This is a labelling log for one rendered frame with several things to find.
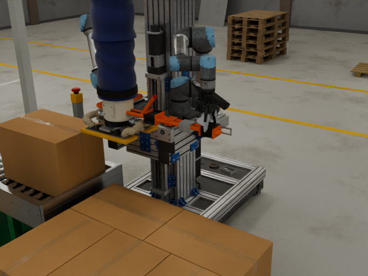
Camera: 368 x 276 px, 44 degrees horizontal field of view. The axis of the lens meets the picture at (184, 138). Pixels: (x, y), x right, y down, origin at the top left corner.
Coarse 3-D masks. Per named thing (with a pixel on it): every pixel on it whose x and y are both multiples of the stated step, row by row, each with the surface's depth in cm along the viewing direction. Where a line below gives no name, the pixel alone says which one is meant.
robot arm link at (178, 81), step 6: (174, 78) 289; (180, 78) 287; (186, 78) 284; (174, 84) 283; (180, 84) 282; (186, 84) 284; (174, 90) 285; (180, 90) 284; (186, 90) 284; (174, 96) 286; (180, 96) 286; (186, 96) 287
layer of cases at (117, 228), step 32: (128, 192) 298; (64, 224) 264; (96, 224) 264; (128, 224) 264; (160, 224) 263; (192, 224) 263; (224, 224) 262; (0, 256) 237; (32, 256) 237; (64, 256) 236; (96, 256) 236; (128, 256) 236; (160, 256) 235; (192, 256) 235; (224, 256) 235; (256, 256) 234
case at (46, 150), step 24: (24, 120) 310; (48, 120) 310; (72, 120) 309; (0, 144) 308; (24, 144) 292; (48, 144) 277; (72, 144) 284; (96, 144) 303; (24, 168) 301; (48, 168) 286; (72, 168) 289; (96, 168) 308; (48, 192) 294
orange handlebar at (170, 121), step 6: (138, 96) 272; (102, 102) 261; (132, 108) 251; (132, 114) 245; (138, 114) 243; (162, 120) 235; (168, 120) 232; (174, 120) 235; (180, 120) 233; (192, 126) 225; (198, 126) 228; (216, 132) 219
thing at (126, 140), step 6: (96, 126) 253; (84, 132) 254; (90, 132) 252; (96, 132) 251; (102, 132) 250; (114, 132) 249; (120, 132) 249; (108, 138) 245; (114, 138) 243; (120, 138) 242; (126, 138) 242; (132, 138) 243; (126, 144) 239
